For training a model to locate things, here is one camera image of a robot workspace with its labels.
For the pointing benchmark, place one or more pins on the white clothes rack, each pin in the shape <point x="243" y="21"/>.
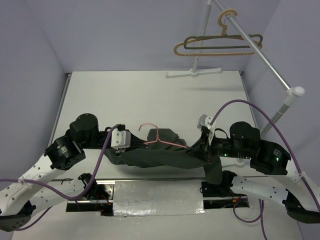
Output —
<point x="230" y="29"/>

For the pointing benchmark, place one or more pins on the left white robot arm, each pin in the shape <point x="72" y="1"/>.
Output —
<point x="31" y="193"/>

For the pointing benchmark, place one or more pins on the grey plastic hanger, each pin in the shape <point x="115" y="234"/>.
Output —
<point x="215" y="42"/>

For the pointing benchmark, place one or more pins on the pink wire hanger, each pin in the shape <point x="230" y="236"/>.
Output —
<point x="157" y="137"/>

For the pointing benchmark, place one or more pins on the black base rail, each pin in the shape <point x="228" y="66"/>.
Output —
<point x="214" y="197"/>

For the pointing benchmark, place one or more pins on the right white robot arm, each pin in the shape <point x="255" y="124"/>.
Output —
<point x="298" y="194"/>

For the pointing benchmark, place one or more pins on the silver tape patch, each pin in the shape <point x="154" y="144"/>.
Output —
<point x="157" y="198"/>

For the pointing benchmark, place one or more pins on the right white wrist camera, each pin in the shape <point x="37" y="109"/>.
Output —
<point x="206" y="123"/>

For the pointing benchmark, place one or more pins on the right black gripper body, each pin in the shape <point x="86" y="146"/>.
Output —
<point x="219" y="144"/>

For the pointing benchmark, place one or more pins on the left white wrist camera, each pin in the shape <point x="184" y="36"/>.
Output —
<point x="120" y="139"/>

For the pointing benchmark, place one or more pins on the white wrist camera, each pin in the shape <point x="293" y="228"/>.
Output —
<point x="120" y="139"/>
<point x="206" y="123"/>

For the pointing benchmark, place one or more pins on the dark grey t shirt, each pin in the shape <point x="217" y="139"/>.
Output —
<point x="199" y="155"/>

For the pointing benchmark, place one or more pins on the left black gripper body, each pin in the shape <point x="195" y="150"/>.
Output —
<point x="102" y="138"/>

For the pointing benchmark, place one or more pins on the beige plastic hanger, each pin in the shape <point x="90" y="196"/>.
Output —
<point x="212" y="52"/>

